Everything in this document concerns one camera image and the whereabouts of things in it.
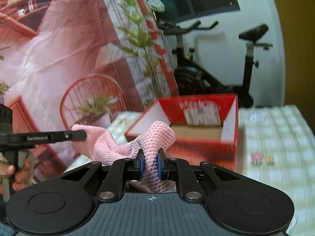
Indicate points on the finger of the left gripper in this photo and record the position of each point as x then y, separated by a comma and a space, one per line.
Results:
43, 137

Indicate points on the person's left hand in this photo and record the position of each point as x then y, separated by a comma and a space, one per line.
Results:
22, 176

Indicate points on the red cardboard box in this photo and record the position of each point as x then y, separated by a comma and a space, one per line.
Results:
206, 127

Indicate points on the checkered bunny tablecloth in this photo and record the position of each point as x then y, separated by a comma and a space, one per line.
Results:
276, 147

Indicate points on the white plastic bag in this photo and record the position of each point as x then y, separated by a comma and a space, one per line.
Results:
156, 5

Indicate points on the red printed backdrop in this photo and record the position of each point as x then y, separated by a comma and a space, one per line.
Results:
57, 53

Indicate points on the pink knitted scarf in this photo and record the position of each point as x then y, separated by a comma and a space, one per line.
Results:
101, 146

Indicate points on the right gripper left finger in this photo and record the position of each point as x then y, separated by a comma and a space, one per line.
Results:
120, 172

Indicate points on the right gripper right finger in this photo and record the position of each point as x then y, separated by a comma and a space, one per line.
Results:
179, 171

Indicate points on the wooden door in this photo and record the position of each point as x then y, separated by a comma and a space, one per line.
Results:
297, 25

